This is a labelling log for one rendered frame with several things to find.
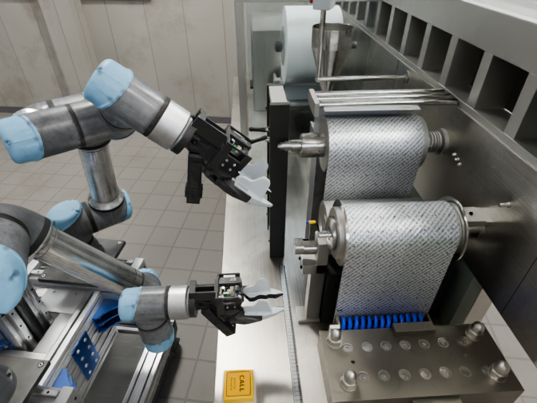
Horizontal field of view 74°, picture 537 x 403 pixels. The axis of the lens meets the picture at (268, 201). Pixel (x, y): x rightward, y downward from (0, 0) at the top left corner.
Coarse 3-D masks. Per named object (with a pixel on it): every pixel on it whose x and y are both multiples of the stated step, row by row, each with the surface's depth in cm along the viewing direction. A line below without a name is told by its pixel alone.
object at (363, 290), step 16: (352, 272) 78; (368, 272) 78; (384, 272) 79; (400, 272) 79; (416, 272) 79; (432, 272) 80; (352, 288) 81; (368, 288) 82; (384, 288) 82; (400, 288) 82; (416, 288) 83; (432, 288) 83; (336, 304) 85; (352, 304) 85; (368, 304) 85; (384, 304) 86; (400, 304) 86; (416, 304) 86
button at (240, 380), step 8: (232, 376) 86; (240, 376) 86; (248, 376) 86; (224, 384) 85; (232, 384) 85; (240, 384) 85; (248, 384) 85; (224, 392) 83; (232, 392) 83; (240, 392) 83; (248, 392) 83; (224, 400) 82; (232, 400) 82; (240, 400) 83; (248, 400) 83
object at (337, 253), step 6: (330, 210) 81; (336, 210) 76; (336, 216) 75; (336, 222) 76; (342, 222) 74; (342, 228) 74; (342, 234) 73; (342, 240) 74; (336, 246) 76; (342, 246) 74; (336, 252) 76; (342, 252) 75; (336, 258) 78
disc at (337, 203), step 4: (336, 200) 79; (336, 204) 79; (340, 204) 76; (340, 208) 76; (344, 212) 74; (344, 216) 73; (344, 220) 73; (344, 224) 73; (344, 228) 73; (344, 232) 73; (344, 236) 73; (348, 236) 72; (344, 240) 73; (348, 240) 72; (344, 244) 74; (348, 244) 72; (344, 248) 74; (344, 252) 74; (344, 256) 74; (336, 260) 81; (340, 260) 77; (344, 260) 74; (340, 264) 77; (344, 264) 76
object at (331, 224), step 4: (328, 216) 79; (332, 216) 80; (328, 220) 79; (332, 220) 77; (328, 224) 79; (332, 224) 76; (328, 228) 81; (332, 228) 76; (336, 228) 76; (332, 232) 76; (336, 232) 76; (332, 236) 76; (336, 236) 76; (328, 240) 79; (332, 240) 76; (336, 240) 76; (328, 244) 80; (332, 244) 76; (336, 244) 76; (328, 248) 80; (332, 248) 77
